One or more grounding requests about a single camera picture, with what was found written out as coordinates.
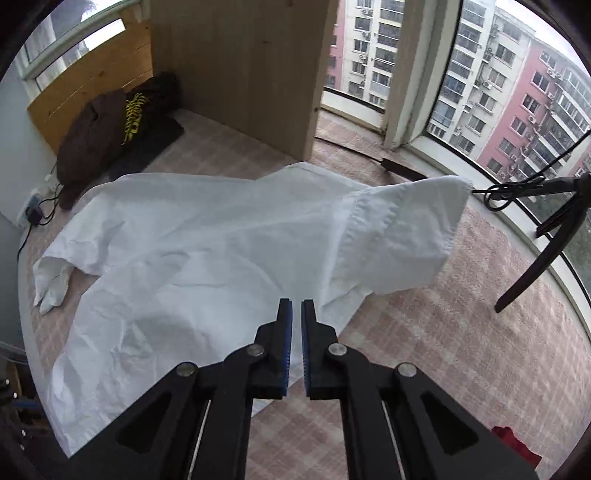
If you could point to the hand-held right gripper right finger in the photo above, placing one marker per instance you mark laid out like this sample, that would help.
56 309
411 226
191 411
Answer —
305 355

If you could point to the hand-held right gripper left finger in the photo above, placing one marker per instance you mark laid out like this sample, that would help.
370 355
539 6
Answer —
288 355

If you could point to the white shirt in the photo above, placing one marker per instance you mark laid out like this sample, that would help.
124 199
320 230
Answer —
184 254

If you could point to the black inline controller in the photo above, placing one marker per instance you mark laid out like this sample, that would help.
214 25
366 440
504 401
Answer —
401 168

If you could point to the red cloth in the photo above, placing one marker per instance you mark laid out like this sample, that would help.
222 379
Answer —
512 443

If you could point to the black folded cloth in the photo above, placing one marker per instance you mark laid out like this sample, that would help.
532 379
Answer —
152 143

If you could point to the black tripod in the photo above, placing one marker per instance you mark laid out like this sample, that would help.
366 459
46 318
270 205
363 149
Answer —
554 230

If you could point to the brown hoodie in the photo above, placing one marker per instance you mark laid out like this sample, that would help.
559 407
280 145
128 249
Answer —
92 134

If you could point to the white charger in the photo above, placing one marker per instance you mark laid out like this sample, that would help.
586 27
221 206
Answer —
38 194

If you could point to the light wooden board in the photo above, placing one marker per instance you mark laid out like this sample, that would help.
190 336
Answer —
249 60

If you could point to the pine wood plank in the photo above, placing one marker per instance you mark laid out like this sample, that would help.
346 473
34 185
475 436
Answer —
92 69

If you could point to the white window frame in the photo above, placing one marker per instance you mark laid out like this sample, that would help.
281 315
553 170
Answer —
406 92

